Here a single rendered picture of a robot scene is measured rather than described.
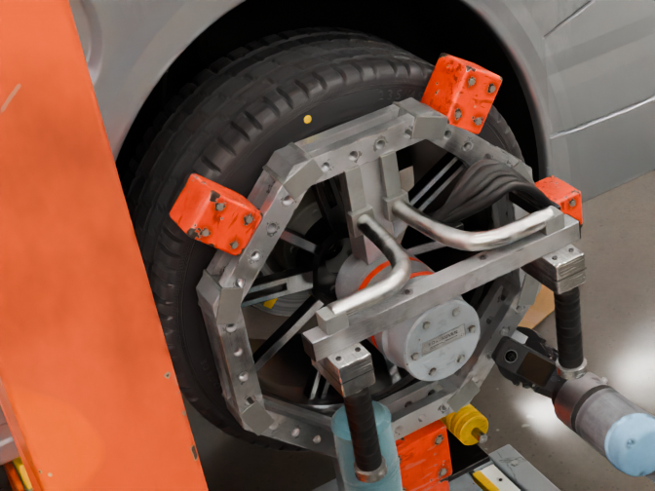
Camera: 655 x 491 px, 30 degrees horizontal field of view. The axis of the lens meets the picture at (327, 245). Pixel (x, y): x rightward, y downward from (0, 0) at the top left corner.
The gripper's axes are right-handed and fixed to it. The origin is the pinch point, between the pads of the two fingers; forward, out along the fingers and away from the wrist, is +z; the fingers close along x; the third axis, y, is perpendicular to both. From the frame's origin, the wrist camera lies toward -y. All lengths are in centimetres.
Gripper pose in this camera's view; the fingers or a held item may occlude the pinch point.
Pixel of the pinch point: (492, 332)
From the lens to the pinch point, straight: 208.4
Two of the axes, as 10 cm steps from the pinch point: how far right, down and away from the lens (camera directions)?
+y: 7.2, 3.3, 6.1
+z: -4.7, -4.1, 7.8
